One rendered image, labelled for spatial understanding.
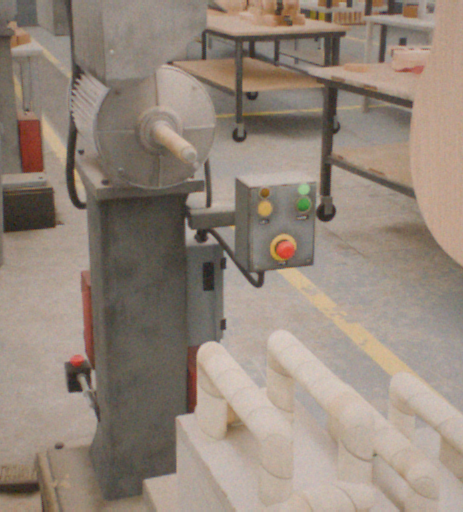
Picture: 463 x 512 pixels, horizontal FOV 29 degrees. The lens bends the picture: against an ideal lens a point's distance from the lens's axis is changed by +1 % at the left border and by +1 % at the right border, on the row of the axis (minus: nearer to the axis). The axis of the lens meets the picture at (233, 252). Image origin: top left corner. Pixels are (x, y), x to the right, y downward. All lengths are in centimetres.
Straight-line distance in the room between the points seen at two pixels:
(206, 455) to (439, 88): 47
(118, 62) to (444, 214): 65
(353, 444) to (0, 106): 452
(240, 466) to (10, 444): 224
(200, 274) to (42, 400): 139
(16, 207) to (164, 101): 348
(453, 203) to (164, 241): 112
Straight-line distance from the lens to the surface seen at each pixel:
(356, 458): 84
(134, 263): 203
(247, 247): 191
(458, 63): 98
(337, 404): 84
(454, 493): 107
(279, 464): 80
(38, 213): 523
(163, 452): 227
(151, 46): 147
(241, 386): 85
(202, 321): 216
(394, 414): 108
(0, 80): 520
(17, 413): 331
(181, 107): 179
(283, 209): 191
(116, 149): 178
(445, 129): 101
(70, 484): 238
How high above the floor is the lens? 162
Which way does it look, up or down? 20 degrees down
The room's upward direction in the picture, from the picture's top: straight up
